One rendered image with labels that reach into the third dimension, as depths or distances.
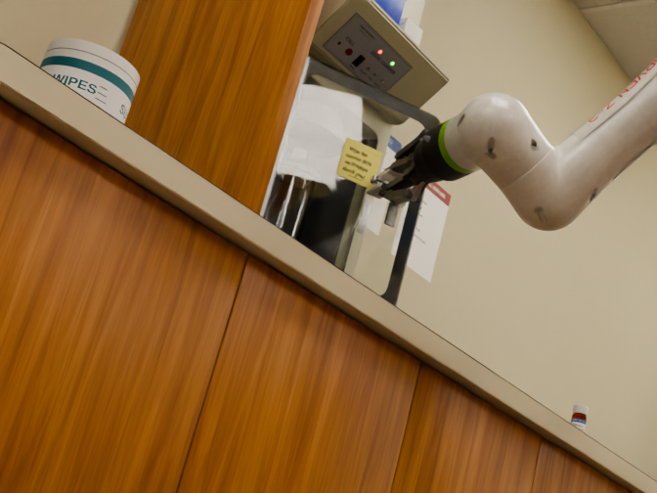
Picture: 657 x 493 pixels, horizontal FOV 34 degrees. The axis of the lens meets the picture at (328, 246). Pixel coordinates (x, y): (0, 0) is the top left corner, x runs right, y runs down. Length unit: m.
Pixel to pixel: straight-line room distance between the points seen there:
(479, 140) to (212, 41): 0.63
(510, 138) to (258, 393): 0.51
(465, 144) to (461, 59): 1.65
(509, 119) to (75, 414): 0.74
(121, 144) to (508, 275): 2.29
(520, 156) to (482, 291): 1.73
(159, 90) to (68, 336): 0.86
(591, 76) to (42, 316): 3.00
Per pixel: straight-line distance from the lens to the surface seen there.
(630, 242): 4.23
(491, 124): 1.55
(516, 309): 3.45
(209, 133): 1.85
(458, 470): 1.89
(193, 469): 1.39
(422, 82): 2.11
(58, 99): 1.21
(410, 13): 2.25
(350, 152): 1.92
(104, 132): 1.24
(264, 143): 1.74
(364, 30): 1.98
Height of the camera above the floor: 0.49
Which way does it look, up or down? 18 degrees up
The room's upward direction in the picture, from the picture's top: 15 degrees clockwise
